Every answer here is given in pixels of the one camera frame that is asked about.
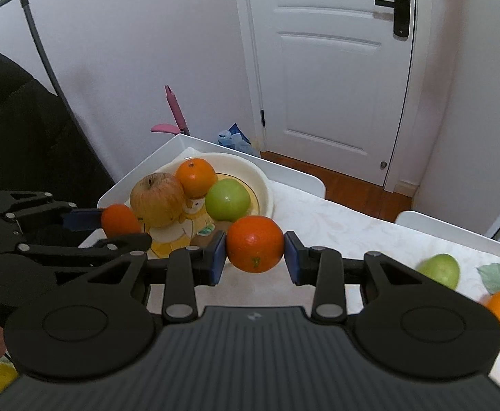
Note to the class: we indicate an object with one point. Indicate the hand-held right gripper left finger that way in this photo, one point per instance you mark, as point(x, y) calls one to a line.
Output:
point(218, 259)

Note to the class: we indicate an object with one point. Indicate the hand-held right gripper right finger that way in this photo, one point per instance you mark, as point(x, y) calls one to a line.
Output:
point(290, 259)

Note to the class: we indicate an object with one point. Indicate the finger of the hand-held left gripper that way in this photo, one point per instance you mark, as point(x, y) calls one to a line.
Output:
point(117, 246)
point(83, 219)

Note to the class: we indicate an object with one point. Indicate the small mandarin orange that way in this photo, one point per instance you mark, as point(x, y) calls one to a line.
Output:
point(119, 221)
point(196, 176)
point(254, 242)

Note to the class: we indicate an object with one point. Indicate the green apple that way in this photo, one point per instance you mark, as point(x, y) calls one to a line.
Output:
point(440, 270)
point(227, 200)

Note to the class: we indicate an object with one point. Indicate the yellow red apple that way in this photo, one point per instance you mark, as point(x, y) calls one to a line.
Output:
point(158, 201)

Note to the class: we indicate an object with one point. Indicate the cream plate with duck print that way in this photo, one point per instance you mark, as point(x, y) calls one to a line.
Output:
point(258, 184)

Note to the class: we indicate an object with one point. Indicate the floral tablecloth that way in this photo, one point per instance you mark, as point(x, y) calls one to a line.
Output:
point(352, 231)

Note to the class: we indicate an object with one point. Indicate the white tray table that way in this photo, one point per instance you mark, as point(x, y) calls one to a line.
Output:
point(301, 175)

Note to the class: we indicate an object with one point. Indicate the black padded jacket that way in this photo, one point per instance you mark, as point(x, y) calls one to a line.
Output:
point(23, 132)

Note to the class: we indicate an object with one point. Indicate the blue plastic packet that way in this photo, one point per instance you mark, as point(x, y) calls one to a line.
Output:
point(237, 137)

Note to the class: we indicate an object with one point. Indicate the black door hinge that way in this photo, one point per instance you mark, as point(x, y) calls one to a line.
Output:
point(263, 118)

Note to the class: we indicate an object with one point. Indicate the white panel door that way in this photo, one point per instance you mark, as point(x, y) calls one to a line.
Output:
point(327, 94)

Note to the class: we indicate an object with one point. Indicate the green leaf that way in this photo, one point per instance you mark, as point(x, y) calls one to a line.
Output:
point(496, 277)

